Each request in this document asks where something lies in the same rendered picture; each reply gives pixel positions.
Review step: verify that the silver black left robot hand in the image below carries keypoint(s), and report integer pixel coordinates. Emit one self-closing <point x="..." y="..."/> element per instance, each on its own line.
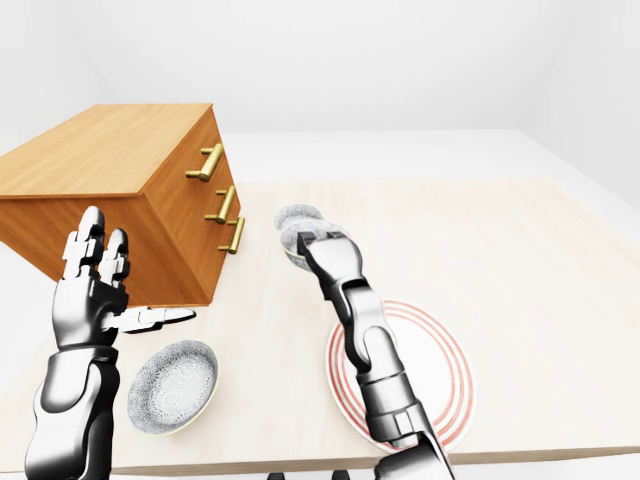
<point x="80" y="310"/>

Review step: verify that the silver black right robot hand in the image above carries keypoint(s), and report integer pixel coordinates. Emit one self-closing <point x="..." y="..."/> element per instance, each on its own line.
<point x="337" y="260"/>

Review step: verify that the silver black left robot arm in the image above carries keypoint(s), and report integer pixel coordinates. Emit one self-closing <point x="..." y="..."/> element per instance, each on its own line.
<point x="70" y="415"/>

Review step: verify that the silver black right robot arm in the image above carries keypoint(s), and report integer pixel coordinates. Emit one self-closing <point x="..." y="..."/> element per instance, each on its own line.
<point x="385" y="380"/>

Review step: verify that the white plate with red rings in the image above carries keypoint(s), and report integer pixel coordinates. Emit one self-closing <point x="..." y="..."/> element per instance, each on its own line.
<point x="440" y="370"/>

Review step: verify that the wooden cabinet drawer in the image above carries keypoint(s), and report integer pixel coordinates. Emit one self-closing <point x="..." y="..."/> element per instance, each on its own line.
<point x="210" y="272"/>
<point x="192" y="235"/>
<point x="175" y="185"/>

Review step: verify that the wooden cabinet with drawers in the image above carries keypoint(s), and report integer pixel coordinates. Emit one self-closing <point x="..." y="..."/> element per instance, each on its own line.
<point x="100" y="150"/>

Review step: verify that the small dark shape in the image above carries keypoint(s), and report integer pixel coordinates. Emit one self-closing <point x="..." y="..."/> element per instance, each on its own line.
<point x="341" y="475"/>
<point x="276" y="476"/>

